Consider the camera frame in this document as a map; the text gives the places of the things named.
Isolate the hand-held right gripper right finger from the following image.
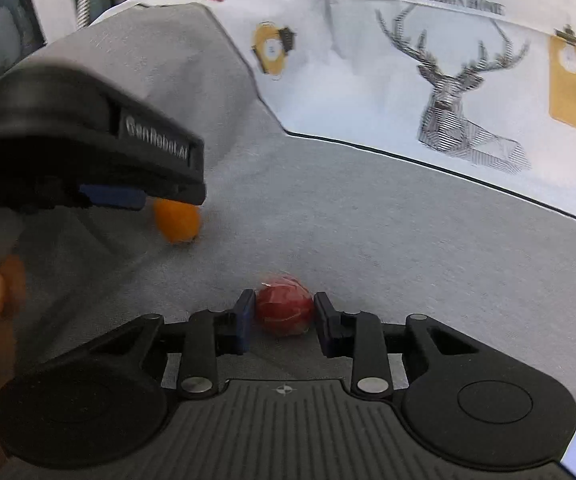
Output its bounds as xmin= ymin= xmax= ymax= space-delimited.
xmin=314 ymin=291 xmax=474 ymax=401

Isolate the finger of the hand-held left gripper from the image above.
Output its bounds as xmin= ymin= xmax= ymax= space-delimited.
xmin=18 ymin=179 xmax=148 ymax=214

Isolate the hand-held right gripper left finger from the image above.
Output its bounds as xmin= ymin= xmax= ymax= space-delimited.
xmin=88 ymin=289 xmax=256 ymax=401

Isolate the red fruit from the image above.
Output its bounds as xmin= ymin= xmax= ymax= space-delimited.
xmin=254 ymin=272 xmax=315 ymax=337

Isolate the oval small orange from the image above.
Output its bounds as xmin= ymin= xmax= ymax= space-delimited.
xmin=154 ymin=199 xmax=202 ymax=245

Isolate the grey bed sheet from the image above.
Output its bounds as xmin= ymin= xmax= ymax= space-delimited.
xmin=0 ymin=0 xmax=576 ymax=421

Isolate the white printed pillow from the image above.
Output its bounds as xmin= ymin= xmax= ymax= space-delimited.
xmin=328 ymin=0 xmax=576 ymax=233

